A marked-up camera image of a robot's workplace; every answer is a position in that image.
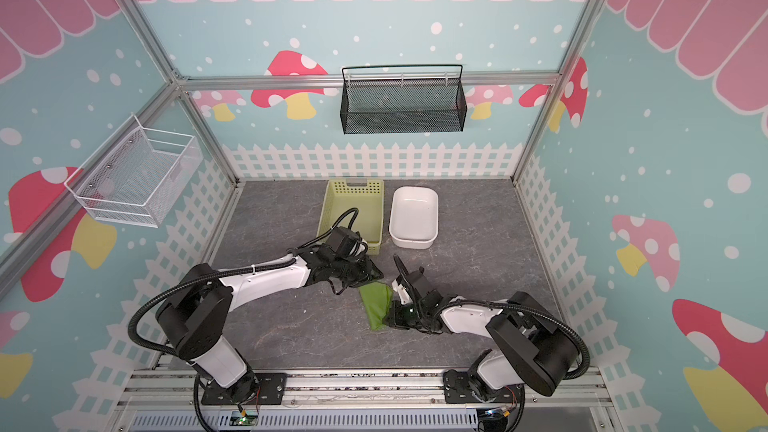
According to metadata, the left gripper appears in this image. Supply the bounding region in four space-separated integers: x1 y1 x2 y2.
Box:
332 254 385 289

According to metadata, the green paper napkin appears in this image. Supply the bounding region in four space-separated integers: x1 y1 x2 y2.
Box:
359 282 392 331

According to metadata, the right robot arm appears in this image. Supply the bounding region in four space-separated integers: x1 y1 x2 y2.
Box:
385 256 591 402

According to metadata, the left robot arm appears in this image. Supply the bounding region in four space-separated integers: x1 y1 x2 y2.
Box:
127 207 383 402

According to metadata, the green perforated plastic basket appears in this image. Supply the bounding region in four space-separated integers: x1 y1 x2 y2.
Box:
316 178 385 256

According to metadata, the white plastic tub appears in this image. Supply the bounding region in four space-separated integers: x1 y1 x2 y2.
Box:
389 186 439 250

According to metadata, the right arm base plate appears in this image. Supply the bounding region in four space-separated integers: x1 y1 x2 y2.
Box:
442 369 523 405

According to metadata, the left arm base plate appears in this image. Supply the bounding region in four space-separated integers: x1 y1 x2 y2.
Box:
202 372 288 406

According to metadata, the black wire mesh basket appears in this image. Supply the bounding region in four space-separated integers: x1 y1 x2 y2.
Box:
340 64 468 135

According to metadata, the aluminium mounting rail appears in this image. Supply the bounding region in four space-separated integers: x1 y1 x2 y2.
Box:
105 368 623 431

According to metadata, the white wire mesh basket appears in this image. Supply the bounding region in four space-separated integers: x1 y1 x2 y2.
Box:
64 116 203 228

